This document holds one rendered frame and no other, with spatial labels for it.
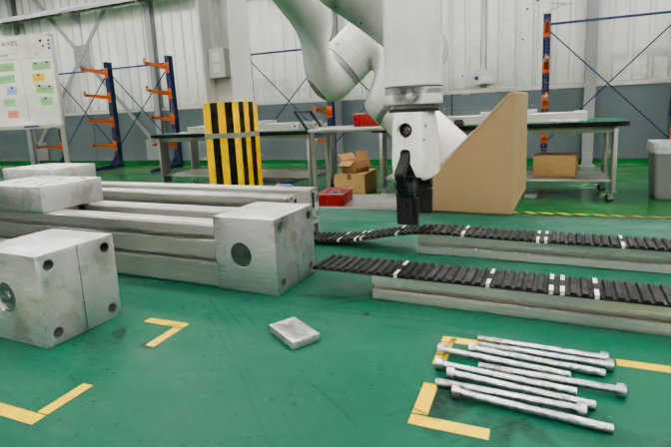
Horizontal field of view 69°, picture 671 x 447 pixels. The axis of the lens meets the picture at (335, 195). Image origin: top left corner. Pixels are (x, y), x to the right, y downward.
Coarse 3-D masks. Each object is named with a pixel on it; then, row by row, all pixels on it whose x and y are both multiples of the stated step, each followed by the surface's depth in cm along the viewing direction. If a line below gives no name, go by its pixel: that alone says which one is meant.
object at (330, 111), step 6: (252, 54) 877; (258, 54) 872; (252, 72) 891; (306, 78) 845; (288, 102) 866; (330, 102) 831; (330, 108) 832; (330, 114) 834; (330, 120) 837; (330, 126) 839; (318, 138) 787; (336, 162) 858; (318, 168) 806; (324, 168) 807
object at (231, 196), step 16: (112, 192) 95; (128, 192) 93; (144, 192) 92; (160, 192) 90; (176, 192) 89; (192, 192) 88; (208, 192) 87; (224, 192) 86; (240, 192) 91; (256, 192) 89; (272, 192) 88; (288, 192) 86; (304, 192) 85
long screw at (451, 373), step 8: (448, 368) 39; (448, 376) 39; (456, 376) 39; (464, 376) 38; (472, 376) 38; (480, 376) 38; (488, 384) 38; (496, 384) 37; (504, 384) 37; (512, 384) 37; (520, 384) 37; (520, 392) 37; (528, 392) 36; (536, 392) 36; (544, 392) 36; (552, 392) 36; (560, 400) 35; (568, 400) 35; (576, 400) 35; (584, 400) 35; (592, 400) 35; (592, 408) 34
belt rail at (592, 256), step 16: (416, 240) 73; (432, 240) 72; (448, 240) 71; (464, 240) 70; (480, 240) 69; (496, 240) 68; (480, 256) 70; (496, 256) 69; (512, 256) 68; (528, 256) 67; (544, 256) 66; (560, 256) 65; (576, 256) 65; (592, 256) 64; (608, 256) 63; (624, 256) 62; (640, 256) 61; (656, 256) 60
